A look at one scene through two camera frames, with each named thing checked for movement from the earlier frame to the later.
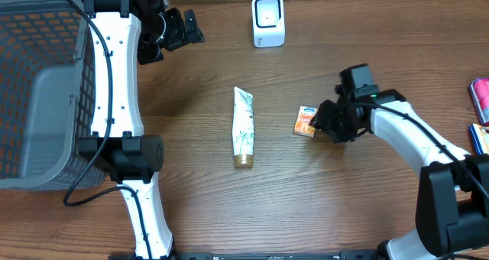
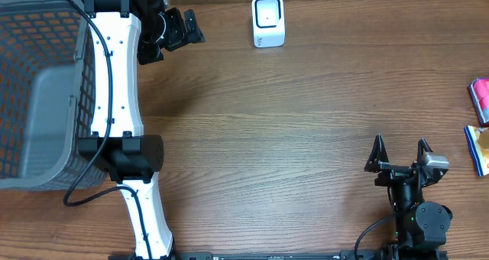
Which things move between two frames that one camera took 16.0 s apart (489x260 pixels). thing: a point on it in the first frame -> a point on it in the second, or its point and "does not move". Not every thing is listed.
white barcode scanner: (268, 14) does not move
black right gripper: (322, 121) -> (377, 161)
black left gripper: (194, 34) does not move
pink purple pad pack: (480, 89) does not move
